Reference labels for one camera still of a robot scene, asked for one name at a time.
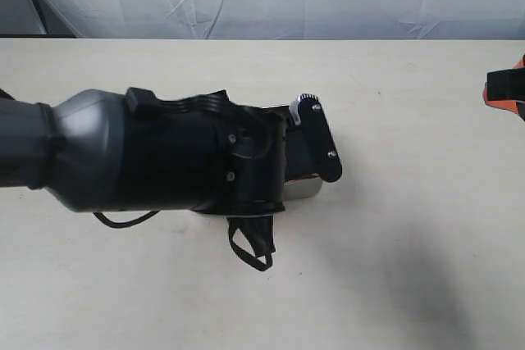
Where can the steel two-compartment lunch box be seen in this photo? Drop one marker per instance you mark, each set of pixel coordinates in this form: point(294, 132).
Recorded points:
point(298, 188)

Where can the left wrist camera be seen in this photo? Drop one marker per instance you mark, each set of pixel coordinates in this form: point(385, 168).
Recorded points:
point(307, 111)

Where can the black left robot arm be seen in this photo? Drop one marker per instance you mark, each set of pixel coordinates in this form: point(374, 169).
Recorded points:
point(100, 151)

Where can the dark transparent lid orange seal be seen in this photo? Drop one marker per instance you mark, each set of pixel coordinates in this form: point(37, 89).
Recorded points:
point(299, 162)

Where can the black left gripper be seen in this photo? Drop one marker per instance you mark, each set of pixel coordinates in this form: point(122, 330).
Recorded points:
point(258, 164)

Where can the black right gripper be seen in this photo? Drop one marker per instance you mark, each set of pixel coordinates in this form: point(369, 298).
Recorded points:
point(504, 89)

